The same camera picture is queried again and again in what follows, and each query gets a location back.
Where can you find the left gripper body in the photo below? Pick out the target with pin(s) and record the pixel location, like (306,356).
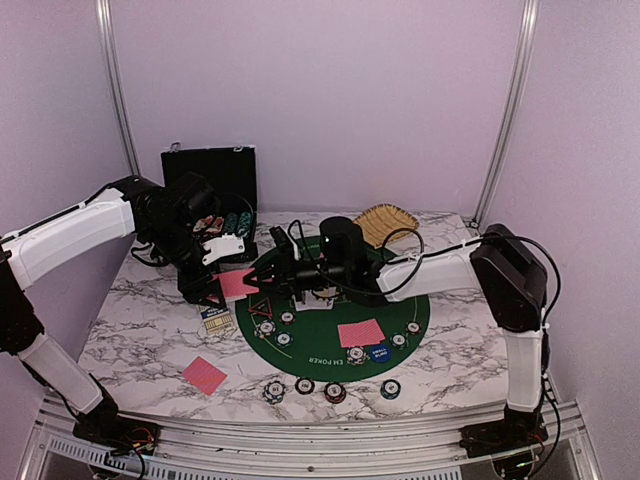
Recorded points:
(172,240)

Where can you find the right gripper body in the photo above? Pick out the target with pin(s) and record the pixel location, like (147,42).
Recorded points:
(301,279)

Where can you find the face-up community card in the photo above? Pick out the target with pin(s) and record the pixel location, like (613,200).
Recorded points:
(303,304)
(320,303)

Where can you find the placed hundred chip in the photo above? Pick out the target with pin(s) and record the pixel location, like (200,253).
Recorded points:
(413,328)
(287,317)

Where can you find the triangular all-in button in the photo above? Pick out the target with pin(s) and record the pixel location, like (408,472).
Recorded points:
(262,308)

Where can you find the red-backed playing card deck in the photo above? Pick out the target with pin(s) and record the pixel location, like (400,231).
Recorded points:
(233,286)

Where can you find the placed ten chips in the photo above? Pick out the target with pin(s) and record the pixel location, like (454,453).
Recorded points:
(356,355)
(265,329)

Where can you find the placed fifty chip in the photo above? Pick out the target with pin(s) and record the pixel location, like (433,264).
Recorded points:
(399,341)
(284,339)

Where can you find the blue small blind button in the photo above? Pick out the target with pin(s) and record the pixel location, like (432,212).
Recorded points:
(380,353)

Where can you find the hundred chip front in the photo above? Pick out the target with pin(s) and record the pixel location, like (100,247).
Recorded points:
(304,386)

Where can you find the green fifty chip stack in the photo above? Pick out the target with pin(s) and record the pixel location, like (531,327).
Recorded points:
(390,389)

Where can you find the blue ten chip stack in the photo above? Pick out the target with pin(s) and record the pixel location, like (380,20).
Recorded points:
(274,392)

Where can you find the discarded burn card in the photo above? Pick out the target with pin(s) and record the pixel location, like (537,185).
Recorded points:
(204,376)

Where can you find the dealt card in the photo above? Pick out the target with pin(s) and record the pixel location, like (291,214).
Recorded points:
(351,335)

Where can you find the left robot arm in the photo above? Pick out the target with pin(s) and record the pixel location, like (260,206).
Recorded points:
(29,254)

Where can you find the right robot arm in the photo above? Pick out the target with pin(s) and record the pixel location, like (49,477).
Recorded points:
(513,282)

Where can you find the card deck in case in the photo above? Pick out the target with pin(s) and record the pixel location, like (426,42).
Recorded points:
(209,225)

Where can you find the woven bamboo tray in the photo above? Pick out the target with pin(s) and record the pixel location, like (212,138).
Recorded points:
(385,221)

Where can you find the green chip row in case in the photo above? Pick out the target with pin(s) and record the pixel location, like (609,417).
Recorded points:
(230,224)

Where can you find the black poker chip case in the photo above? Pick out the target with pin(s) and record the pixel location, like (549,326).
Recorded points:
(232,172)

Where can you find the teal chip row in case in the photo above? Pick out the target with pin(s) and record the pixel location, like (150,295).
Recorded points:
(244,224)

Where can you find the round green poker mat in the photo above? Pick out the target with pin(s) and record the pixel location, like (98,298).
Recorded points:
(316,352)

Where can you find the blue gold card box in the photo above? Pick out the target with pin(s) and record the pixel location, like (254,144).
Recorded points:
(216,320)

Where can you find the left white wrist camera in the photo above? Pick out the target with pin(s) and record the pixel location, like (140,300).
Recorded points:
(221,247)

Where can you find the left aluminium frame post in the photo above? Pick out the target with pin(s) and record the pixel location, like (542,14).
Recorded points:
(115,85)

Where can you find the aluminium frame post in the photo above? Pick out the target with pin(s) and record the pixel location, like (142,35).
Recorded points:
(515,94)
(115,85)

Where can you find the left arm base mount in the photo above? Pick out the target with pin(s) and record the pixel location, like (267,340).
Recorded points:
(138,435)

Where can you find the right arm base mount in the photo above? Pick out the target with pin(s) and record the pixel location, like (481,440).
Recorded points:
(499,436)

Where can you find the front aluminium rail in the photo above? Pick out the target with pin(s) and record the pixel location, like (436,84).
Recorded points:
(415,447)

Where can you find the right aluminium frame post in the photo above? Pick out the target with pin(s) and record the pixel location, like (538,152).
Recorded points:
(515,94)

